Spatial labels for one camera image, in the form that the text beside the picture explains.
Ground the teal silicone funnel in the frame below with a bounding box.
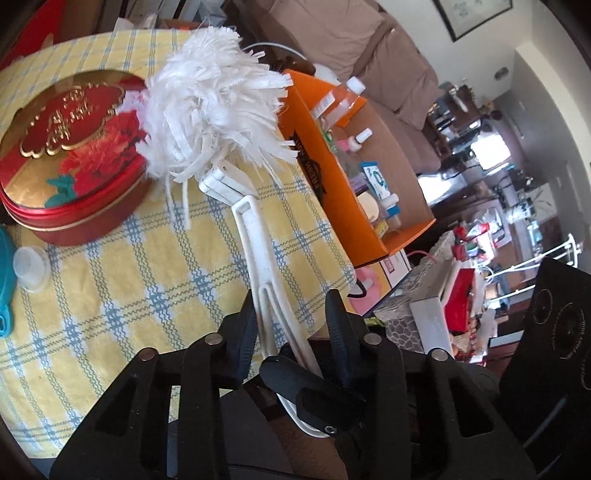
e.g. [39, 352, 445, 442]
[0, 226, 17, 338]

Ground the clear small plastic cup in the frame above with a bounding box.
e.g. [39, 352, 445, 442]
[13, 246, 51, 293]

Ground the red round tin box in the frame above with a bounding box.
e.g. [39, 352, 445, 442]
[1, 70, 151, 246]

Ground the white fluffy duster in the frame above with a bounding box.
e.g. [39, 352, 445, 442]
[117, 26, 330, 439]

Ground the yellow plaid tablecloth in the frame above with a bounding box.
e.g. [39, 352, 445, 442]
[1, 30, 355, 459]

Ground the orange cardboard box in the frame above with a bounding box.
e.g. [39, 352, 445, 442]
[280, 70, 435, 267]

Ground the small pink white bottle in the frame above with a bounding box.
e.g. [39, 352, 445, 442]
[337, 128, 373, 153]

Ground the clear bottle white cap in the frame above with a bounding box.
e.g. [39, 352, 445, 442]
[311, 76, 366, 128]

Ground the brown sofa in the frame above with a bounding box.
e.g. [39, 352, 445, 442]
[224, 0, 443, 174]

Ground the framed ink painting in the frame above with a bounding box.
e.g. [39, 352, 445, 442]
[434, 0, 513, 42]

